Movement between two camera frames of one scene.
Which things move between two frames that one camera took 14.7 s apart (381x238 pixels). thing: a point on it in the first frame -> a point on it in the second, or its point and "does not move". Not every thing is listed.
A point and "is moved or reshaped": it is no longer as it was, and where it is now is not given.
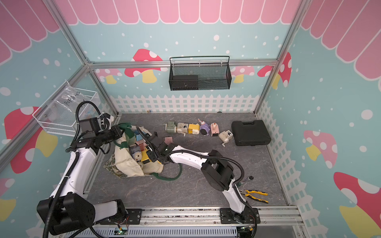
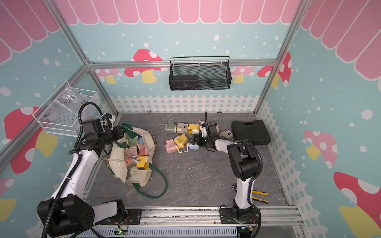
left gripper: [115, 128] does not move
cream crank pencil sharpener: [225, 136] does not move
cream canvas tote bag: [121, 164] is moved or reshaped
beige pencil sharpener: [182, 128] does not move
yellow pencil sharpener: [193, 129] does not move
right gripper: [149, 153] -> [200, 138]
